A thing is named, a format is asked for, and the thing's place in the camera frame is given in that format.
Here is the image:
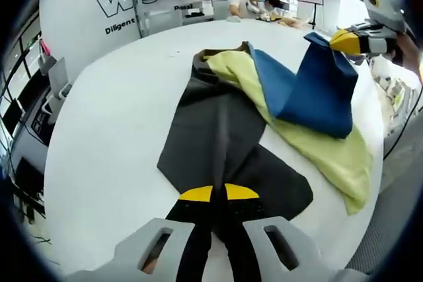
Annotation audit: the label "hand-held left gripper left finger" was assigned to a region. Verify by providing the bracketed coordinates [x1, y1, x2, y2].
[114, 185, 215, 282]

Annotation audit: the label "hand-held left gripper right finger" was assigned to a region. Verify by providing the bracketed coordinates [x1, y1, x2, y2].
[219, 182, 324, 282]

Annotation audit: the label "yellow garment grey blue sleeves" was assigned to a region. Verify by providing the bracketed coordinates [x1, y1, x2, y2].
[155, 30, 375, 223]

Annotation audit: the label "person's left hand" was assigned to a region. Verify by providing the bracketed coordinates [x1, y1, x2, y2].
[141, 258, 159, 272]

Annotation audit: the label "grey mesh chair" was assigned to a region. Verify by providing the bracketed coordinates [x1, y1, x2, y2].
[343, 209, 401, 273]

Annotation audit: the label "white office chair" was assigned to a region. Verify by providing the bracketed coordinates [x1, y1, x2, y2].
[41, 56, 74, 113]

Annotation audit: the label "pink hanging bag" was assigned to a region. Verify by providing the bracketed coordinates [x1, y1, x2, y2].
[38, 38, 53, 63]

